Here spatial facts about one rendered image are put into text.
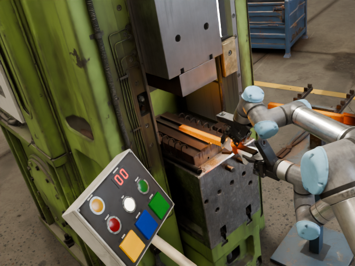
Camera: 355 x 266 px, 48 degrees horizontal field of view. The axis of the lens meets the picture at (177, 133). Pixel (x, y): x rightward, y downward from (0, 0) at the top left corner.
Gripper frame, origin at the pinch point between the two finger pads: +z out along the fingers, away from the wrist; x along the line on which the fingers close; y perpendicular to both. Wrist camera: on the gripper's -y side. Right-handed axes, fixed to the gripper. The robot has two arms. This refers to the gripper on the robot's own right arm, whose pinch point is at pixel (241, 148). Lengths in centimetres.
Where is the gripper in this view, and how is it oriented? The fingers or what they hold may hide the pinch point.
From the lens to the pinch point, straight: 166.7
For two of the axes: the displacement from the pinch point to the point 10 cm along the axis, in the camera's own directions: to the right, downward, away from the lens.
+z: -6.5, -2.7, 7.1
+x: 7.4, -4.5, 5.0
